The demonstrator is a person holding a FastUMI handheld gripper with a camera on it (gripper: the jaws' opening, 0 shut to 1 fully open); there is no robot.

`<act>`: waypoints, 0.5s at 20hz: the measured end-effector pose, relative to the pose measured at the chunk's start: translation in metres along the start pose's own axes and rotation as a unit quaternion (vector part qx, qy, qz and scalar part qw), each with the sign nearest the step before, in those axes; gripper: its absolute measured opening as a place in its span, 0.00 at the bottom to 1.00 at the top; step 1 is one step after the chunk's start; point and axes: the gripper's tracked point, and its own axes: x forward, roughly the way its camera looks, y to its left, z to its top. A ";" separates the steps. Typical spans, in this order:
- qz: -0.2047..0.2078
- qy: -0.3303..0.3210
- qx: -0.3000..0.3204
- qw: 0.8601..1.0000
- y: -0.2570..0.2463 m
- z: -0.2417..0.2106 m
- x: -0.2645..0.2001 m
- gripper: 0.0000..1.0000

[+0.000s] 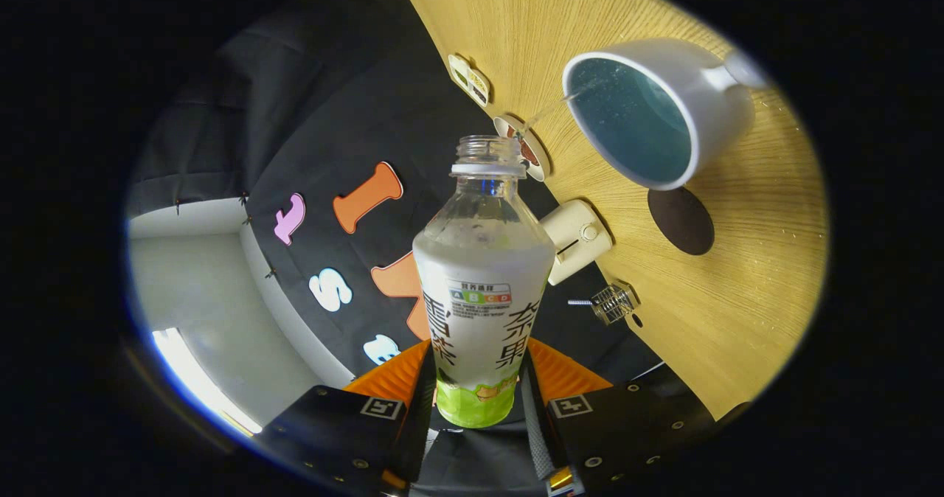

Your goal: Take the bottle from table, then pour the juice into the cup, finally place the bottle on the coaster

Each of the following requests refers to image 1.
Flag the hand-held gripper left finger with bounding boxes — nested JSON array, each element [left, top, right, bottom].
[[258, 338, 437, 497]]

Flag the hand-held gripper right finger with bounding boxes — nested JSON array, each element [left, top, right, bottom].
[[520, 337, 716, 497]]

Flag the clear juice bottle white label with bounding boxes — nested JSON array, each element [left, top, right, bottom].
[[412, 135, 556, 429]]

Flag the dark round coaster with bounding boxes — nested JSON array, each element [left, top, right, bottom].
[[648, 186, 715, 256]]

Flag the white cup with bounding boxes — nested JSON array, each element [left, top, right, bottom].
[[562, 38, 771, 191]]

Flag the white toaster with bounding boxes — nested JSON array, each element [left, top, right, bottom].
[[538, 199, 614, 286]]

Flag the wooden table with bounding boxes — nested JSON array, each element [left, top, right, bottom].
[[387, 0, 830, 420]]

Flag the round white plate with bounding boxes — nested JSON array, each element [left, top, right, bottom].
[[493, 115, 552, 183]]

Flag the brown meat pieces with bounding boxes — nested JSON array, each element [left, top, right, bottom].
[[509, 130, 541, 167]]

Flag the white divided condiment dish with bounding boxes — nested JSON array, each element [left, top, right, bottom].
[[448, 54, 491, 108]]

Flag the metal wire holder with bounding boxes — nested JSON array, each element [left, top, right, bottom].
[[590, 282, 639, 326]]

